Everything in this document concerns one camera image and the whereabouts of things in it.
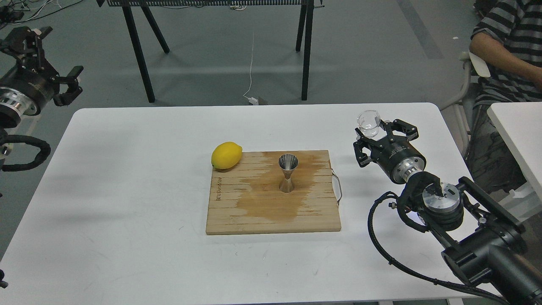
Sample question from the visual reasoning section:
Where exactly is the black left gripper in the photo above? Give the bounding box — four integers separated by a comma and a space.
0, 26, 84, 116

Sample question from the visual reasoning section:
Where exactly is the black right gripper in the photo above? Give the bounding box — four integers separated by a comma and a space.
354, 119, 426, 185

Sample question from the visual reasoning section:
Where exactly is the clear glass cup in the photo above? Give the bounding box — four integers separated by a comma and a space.
357, 110, 381, 138

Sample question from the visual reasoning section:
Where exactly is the steel jigger measuring cup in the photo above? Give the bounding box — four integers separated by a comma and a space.
278, 154, 299, 193

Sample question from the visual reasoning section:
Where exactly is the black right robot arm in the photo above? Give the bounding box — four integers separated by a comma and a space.
354, 119, 542, 305

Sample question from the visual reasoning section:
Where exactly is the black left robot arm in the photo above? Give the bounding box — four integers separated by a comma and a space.
1, 26, 84, 173

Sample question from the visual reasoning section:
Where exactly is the white office chair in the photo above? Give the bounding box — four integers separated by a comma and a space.
438, 51, 490, 158

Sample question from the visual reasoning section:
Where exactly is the white side table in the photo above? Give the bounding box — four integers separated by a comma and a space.
487, 102, 542, 198

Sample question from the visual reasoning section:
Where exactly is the yellow lemon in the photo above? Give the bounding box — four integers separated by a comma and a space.
211, 141, 243, 169

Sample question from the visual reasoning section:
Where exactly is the person in striped shirt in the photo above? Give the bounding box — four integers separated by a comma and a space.
466, 0, 542, 194

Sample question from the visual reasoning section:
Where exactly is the floor cables bundle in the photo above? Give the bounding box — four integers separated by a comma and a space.
0, 0, 85, 26

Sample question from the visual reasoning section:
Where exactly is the white cable with plug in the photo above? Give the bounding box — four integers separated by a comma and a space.
243, 34, 260, 105

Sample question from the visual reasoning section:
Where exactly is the black metal table frame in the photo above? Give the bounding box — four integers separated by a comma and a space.
96, 0, 325, 104

